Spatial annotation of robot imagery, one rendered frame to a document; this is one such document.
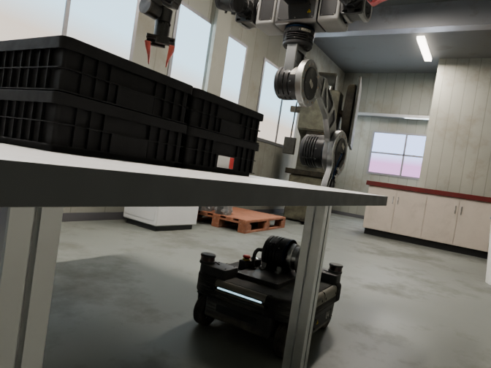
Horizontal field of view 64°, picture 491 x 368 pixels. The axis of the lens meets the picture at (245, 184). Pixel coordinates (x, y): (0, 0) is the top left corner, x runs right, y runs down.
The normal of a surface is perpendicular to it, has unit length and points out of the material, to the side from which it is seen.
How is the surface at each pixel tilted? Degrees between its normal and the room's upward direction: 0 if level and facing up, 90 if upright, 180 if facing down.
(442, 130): 90
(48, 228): 90
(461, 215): 90
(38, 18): 90
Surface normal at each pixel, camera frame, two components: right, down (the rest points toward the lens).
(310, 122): -0.29, 0.02
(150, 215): -0.56, -0.06
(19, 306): 0.85, 0.15
